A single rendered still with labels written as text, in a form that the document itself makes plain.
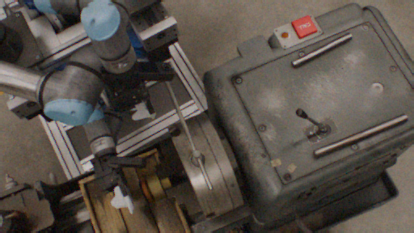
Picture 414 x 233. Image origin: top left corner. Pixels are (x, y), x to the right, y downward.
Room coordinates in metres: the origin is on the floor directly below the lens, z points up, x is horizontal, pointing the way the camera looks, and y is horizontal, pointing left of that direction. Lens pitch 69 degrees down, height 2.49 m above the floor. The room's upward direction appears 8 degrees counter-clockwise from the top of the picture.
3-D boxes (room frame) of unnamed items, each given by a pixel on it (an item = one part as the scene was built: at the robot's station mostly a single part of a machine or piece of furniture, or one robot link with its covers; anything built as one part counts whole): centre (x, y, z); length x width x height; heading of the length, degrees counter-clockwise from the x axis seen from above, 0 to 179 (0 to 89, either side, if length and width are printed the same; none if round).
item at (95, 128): (0.56, 0.39, 1.07); 0.11 x 0.08 x 0.09; 16
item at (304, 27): (0.72, -0.31, 1.26); 0.06 x 0.06 x 0.02; 16
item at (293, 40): (0.71, -0.29, 1.23); 0.13 x 0.08 x 0.05; 106
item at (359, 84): (0.51, -0.32, 1.06); 0.59 x 0.48 x 0.39; 106
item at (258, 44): (0.67, -0.15, 1.24); 0.09 x 0.08 x 0.03; 106
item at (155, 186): (0.34, 0.21, 1.08); 0.09 x 0.09 x 0.09; 16
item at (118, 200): (0.30, 0.32, 1.09); 0.09 x 0.06 x 0.03; 16
